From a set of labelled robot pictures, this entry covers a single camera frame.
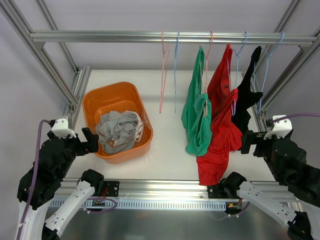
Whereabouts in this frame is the green shirt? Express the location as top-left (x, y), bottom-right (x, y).
top-left (181, 46), bottom-right (213, 157)

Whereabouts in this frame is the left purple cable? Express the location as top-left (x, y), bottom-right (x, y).
top-left (14, 119), bottom-right (118, 240)

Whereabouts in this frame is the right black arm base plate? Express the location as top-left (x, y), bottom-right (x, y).
top-left (207, 178), bottom-right (245, 199)

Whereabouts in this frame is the blue hanger under red shirt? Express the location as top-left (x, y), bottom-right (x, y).
top-left (226, 31), bottom-right (248, 116)

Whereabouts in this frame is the aluminium hanging rail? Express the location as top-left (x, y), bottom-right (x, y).
top-left (29, 30), bottom-right (318, 47)

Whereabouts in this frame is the orange plastic basket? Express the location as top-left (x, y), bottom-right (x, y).
top-left (82, 81), bottom-right (154, 165)

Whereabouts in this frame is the aluminium front frame rail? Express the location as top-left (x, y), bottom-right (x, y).
top-left (54, 178), bottom-right (299, 202)

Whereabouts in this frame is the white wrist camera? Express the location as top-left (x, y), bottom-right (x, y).
top-left (49, 115), bottom-right (76, 139)
top-left (263, 115), bottom-right (293, 140)

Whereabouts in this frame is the blue hanger under black shirt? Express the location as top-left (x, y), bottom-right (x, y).
top-left (253, 31), bottom-right (285, 117)

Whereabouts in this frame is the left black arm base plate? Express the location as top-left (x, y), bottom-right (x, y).
top-left (101, 180), bottom-right (120, 197)

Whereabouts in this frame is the grey shirt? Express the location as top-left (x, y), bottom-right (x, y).
top-left (95, 110), bottom-right (140, 155)

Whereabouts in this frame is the purple cable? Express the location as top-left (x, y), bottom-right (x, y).
top-left (14, 119), bottom-right (118, 240)
top-left (272, 112), bottom-right (320, 123)

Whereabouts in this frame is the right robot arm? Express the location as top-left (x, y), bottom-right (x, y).
top-left (222, 130), bottom-right (320, 240)

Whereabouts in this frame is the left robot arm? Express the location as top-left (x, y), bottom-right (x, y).
top-left (16, 127), bottom-right (104, 240)

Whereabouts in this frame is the red shirt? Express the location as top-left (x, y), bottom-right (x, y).
top-left (196, 44), bottom-right (242, 186)

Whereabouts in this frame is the blue hanger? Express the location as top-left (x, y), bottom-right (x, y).
top-left (253, 31), bottom-right (285, 117)
top-left (173, 31), bottom-right (180, 113)
top-left (226, 31), bottom-right (248, 116)

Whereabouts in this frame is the pink wire hanger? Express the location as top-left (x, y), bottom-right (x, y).
top-left (159, 31), bottom-right (170, 114)

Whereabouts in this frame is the black shirt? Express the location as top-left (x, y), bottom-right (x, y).
top-left (231, 46), bottom-right (263, 135)

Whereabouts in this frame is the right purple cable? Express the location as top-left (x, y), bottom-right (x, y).
top-left (272, 112), bottom-right (320, 123)

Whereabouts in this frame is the white tank top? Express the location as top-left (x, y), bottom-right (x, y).
top-left (109, 110), bottom-right (144, 149)

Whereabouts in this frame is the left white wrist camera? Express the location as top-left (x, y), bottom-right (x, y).
top-left (49, 115), bottom-right (76, 139)

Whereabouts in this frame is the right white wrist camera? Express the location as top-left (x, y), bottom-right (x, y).
top-left (263, 115), bottom-right (293, 140)

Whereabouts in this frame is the white slotted cable duct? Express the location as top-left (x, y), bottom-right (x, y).
top-left (49, 198), bottom-right (227, 211)

